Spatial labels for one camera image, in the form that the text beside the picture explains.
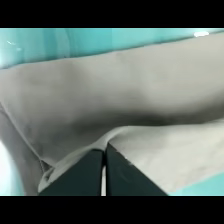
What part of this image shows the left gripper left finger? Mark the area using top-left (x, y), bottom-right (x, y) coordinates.
top-left (39, 148), bottom-right (105, 197)

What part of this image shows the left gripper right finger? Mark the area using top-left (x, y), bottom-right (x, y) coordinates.
top-left (105, 142), bottom-right (168, 197)

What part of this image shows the grey garment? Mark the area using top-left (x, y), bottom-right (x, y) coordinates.
top-left (0, 30), bottom-right (224, 197)

